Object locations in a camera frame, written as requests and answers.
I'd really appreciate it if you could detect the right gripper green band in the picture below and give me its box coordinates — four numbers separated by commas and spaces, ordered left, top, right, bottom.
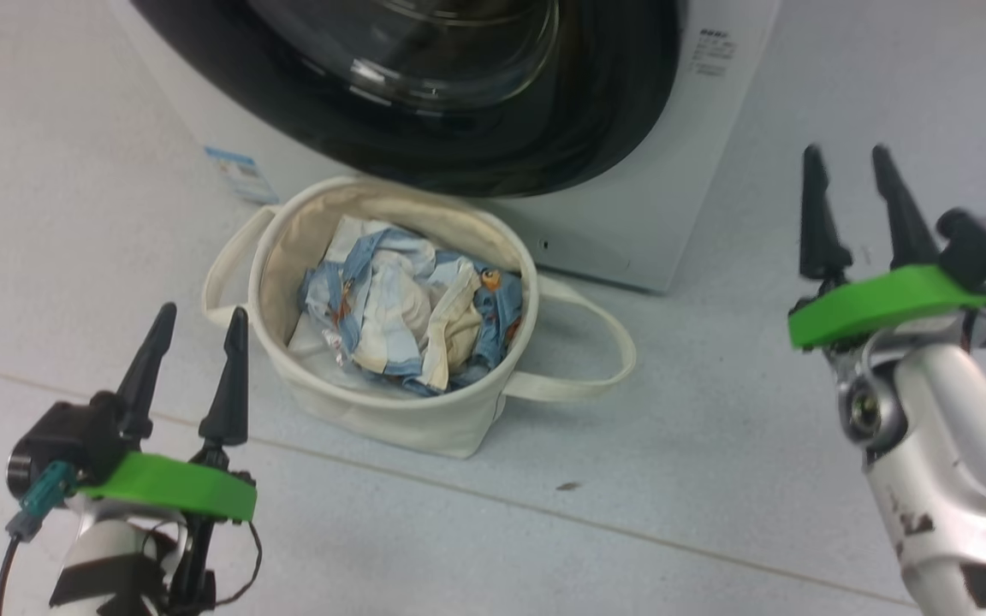
788, 144, 986, 350

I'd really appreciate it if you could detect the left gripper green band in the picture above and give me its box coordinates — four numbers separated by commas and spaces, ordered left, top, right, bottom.
78, 301, 258, 524

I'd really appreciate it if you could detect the blue garment with orange print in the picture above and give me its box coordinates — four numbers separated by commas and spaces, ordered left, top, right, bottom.
300, 221, 525, 397

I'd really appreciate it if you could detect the white garment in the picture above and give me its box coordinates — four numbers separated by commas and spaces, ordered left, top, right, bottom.
346, 252, 458, 377

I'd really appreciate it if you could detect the cream garment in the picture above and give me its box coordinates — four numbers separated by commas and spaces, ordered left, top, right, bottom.
420, 261, 494, 390

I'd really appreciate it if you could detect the cream canvas laundry basket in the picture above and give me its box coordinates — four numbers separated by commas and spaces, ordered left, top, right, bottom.
200, 175, 638, 459

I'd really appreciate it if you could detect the white front-load washing machine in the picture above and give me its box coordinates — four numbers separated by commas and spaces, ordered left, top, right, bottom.
108, 0, 781, 296

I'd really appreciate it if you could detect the blue energy label sticker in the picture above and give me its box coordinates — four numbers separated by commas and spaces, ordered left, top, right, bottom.
205, 145, 280, 206

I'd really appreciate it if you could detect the small printed text label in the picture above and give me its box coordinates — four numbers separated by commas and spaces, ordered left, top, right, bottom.
688, 27, 738, 80

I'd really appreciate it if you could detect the teal cable connector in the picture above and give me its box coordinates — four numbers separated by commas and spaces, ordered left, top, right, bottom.
5, 460, 79, 542

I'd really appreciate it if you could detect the thin black cable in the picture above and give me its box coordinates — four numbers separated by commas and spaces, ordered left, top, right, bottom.
0, 526, 32, 616
142, 518, 264, 610

